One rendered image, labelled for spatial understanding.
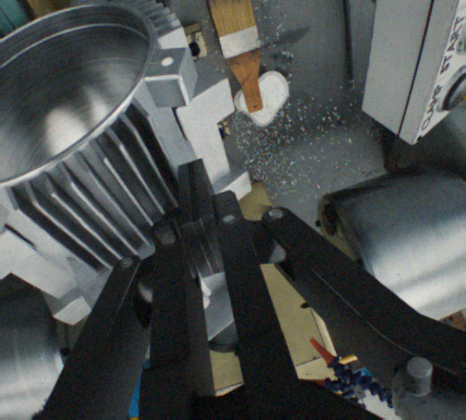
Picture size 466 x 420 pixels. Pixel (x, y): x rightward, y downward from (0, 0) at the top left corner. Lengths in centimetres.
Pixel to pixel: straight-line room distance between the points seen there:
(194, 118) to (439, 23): 15
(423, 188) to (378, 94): 30
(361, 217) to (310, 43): 25
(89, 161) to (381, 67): 19
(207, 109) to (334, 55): 37
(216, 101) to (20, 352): 46
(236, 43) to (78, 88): 23
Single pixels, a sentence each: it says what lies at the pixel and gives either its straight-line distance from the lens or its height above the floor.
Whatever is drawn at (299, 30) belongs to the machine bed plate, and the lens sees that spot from 52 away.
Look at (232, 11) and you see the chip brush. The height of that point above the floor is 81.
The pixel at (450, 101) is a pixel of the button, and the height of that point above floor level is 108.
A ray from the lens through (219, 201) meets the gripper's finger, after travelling 18.
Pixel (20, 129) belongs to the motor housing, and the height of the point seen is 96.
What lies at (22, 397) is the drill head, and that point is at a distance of 60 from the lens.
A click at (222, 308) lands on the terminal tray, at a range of 32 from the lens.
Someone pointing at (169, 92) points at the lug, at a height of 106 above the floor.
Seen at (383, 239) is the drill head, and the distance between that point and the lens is 50.
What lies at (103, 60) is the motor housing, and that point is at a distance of 31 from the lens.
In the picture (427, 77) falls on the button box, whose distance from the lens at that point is 24.
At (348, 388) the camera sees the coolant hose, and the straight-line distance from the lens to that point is 58.
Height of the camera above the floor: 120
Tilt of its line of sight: 34 degrees down
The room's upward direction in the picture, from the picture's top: 162 degrees clockwise
